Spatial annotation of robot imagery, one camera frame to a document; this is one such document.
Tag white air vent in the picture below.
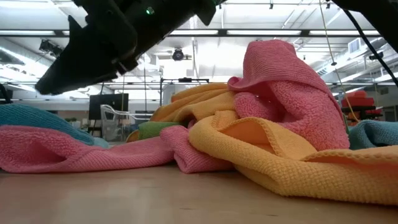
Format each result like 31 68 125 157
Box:
348 37 362 55

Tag black ceiling spotlight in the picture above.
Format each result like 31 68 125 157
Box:
172 48 185 62
39 39 65 60

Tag green microfiber towel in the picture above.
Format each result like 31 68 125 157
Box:
137 113 351 141

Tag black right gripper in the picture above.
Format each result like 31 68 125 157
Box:
34 0 218 96

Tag black ceiling light rail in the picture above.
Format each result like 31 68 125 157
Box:
0 29 382 37

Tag yellow hanging cord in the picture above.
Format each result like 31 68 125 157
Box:
319 0 361 123

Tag orange microfiber towel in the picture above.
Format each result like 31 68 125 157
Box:
126 82 398 206

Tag blue microfiber towel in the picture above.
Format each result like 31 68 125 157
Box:
348 119 398 150
0 103 109 149

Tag pink microfiber towel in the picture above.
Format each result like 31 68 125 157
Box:
0 39 351 174

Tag black computer monitor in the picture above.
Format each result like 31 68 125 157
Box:
88 93 129 121

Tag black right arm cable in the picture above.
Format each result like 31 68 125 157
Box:
341 8 398 88

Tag red storage bins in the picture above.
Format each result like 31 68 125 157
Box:
340 90 384 123

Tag clear plastic bin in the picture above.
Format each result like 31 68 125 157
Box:
99 104 155 143

